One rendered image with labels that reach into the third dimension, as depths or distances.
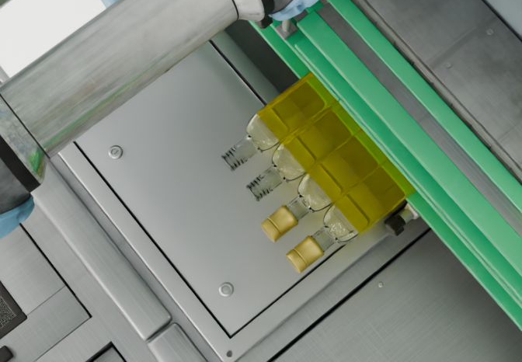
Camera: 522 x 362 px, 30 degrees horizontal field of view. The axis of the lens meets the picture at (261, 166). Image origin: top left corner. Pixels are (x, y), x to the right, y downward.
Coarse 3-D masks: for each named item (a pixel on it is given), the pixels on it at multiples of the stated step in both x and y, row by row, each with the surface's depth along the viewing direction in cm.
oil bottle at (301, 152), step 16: (336, 112) 140; (304, 128) 140; (320, 128) 140; (336, 128) 140; (352, 128) 140; (288, 144) 139; (304, 144) 139; (320, 144) 139; (336, 144) 139; (272, 160) 140; (288, 160) 138; (304, 160) 138; (320, 160) 139; (288, 176) 139
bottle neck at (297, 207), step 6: (294, 198) 139; (300, 198) 138; (288, 204) 138; (294, 204) 138; (300, 204) 138; (294, 210) 138; (300, 210) 138; (306, 210) 138; (294, 216) 138; (300, 216) 138
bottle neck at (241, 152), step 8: (240, 144) 141; (248, 144) 141; (224, 152) 141; (232, 152) 140; (240, 152) 140; (248, 152) 141; (256, 152) 142; (224, 160) 142; (232, 160) 140; (240, 160) 141; (232, 168) 140
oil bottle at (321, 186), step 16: (352, 144) 139; (368, 144) 139; (336, 160) 138; (352, 160) 138; (368, 160) 138; (384, 160) 139; (304, 176) 138; (320, 176) 138; (336, 176) 138; (352, 176) 138; (304, 192) 138; (320, 192) 137; (336, 192) 137; (320, 208) 137
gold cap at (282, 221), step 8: (280, 208) 138; (272, 216) 138; (280, 216) 137; (288, 216) 137; (264, 224) 137; (272, 224) 137; (280, 224) 137; (288, 224) 137; (296, 224) 138; (264, 232) 140; (272, 232) 137; (280, 232) 137; (272, 240) 138
